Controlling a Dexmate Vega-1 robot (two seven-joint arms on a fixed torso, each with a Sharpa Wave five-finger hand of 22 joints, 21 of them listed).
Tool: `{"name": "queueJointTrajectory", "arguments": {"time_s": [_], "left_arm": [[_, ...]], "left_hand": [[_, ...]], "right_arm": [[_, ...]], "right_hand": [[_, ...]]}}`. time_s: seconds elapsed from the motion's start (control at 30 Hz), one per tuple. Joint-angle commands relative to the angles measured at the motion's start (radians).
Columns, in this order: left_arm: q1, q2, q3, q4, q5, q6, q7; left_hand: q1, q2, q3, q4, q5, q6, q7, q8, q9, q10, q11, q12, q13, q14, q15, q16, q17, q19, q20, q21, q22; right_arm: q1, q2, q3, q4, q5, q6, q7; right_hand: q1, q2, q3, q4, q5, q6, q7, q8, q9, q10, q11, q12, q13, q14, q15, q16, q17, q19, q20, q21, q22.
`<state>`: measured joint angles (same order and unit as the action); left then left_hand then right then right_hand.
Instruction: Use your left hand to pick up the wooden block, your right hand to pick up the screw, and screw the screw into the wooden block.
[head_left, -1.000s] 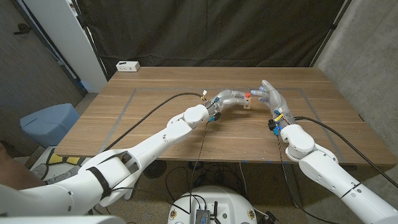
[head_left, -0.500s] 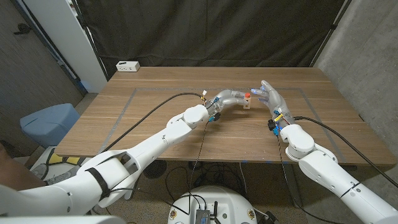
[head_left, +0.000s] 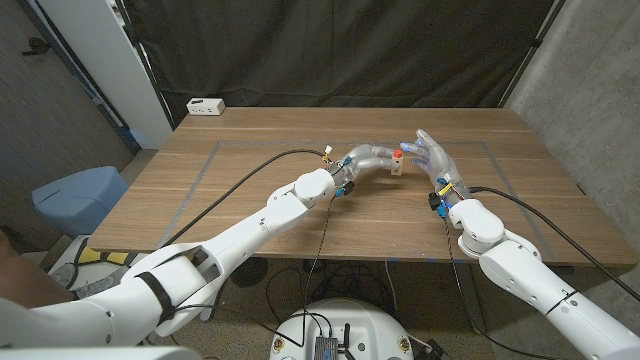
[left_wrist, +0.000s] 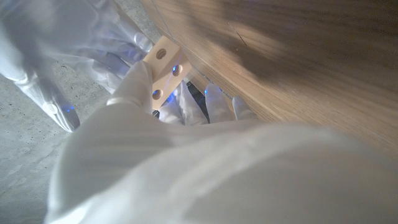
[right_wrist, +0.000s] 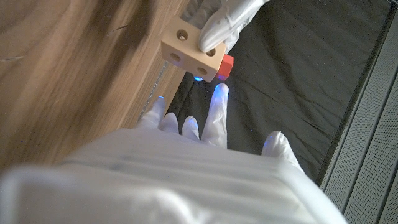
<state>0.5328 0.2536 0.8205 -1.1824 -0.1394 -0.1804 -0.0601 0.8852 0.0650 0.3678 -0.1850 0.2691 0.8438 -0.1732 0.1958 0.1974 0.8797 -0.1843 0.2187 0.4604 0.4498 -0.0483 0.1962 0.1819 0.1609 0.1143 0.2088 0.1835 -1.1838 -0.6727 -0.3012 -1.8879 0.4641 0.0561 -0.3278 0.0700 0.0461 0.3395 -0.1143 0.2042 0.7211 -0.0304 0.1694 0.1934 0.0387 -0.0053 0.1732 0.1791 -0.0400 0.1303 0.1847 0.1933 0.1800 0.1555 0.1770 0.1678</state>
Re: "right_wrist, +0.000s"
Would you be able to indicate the wooden block with holes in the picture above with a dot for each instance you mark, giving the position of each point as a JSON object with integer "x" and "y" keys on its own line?
{"x": 192, "y": 49}

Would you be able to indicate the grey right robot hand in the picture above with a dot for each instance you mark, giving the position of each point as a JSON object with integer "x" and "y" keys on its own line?
{"x": 171, "y": 180}

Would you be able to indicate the grey tape outline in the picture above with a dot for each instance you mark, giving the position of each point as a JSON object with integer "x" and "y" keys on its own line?
{"x": 152, "y": 91}

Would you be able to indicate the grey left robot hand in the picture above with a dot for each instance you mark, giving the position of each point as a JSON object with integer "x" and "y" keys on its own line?
{"x": 224, "y": 21}

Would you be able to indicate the wooden screw with red head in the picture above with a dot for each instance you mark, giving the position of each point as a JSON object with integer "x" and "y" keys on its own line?
{"x": 225, "y": 67}

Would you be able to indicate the black backdrop curtain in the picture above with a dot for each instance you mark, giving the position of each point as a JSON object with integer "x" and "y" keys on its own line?
{"x": 295, "y": 77}

